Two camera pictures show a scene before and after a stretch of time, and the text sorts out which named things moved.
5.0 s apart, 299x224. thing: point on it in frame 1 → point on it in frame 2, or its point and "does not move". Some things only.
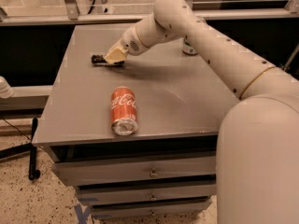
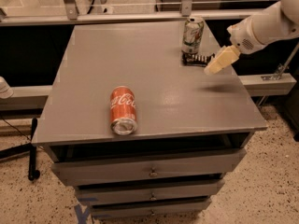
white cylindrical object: (7, 91) does not move
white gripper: (131, 43) → (242, 38)
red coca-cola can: (123, 111) does not move
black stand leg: (33, 173) does not move
